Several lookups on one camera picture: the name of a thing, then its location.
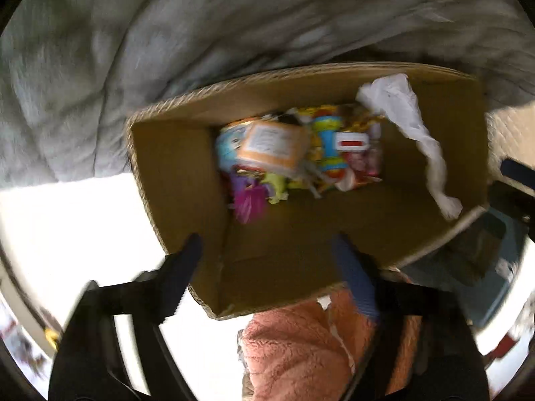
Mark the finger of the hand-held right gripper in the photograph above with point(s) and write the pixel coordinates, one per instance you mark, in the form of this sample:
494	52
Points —
518	171

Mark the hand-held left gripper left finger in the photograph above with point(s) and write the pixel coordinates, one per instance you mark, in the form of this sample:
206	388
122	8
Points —
179	275

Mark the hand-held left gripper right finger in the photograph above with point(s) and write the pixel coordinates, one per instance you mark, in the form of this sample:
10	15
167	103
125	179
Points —
355	275

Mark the brown cardboard box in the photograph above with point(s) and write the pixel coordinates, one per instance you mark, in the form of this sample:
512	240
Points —
317	234

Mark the white tissue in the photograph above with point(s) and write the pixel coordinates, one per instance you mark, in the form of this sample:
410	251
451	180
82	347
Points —
409	121

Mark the orange tissue pack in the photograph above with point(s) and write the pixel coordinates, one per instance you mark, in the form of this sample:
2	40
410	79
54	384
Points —
271	146

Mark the pink fleece garment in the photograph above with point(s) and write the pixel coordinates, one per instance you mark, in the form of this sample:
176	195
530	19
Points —
301	355

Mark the colourful snack packet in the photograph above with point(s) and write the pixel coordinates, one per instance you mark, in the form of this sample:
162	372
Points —
368	163

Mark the grey blanket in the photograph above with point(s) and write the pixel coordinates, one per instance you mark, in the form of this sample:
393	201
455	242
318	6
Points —
146	50

